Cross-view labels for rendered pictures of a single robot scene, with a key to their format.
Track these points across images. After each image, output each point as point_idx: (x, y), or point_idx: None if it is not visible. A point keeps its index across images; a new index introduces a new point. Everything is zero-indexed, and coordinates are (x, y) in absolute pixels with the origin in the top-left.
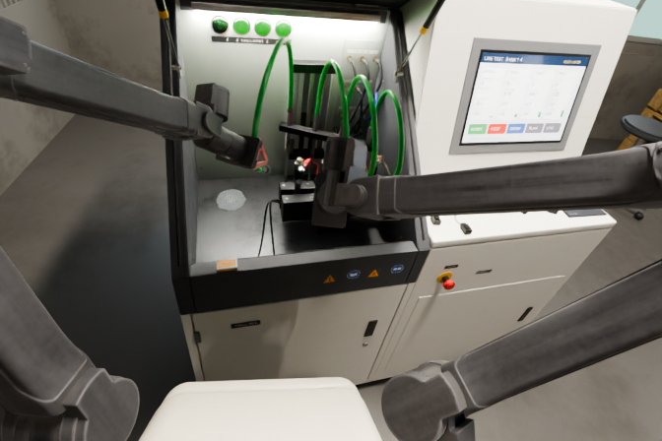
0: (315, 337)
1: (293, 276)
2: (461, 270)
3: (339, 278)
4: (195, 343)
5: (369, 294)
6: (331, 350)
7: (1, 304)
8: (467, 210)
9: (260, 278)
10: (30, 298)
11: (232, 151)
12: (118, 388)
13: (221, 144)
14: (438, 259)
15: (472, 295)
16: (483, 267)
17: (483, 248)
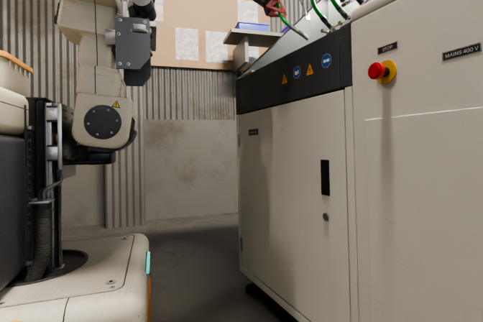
0: (285, 172)
1: (268, 76)
2: (408, 54)
3: (289, 77)
4: (238, 147)
5: (313, 105)
6: (299, 210)
7: None
8: None
9: (256, 78)
10: None
11: None
12: None
13: None
14: (364, 37)
15: (471, 131)
16: (451, 40)
17: None
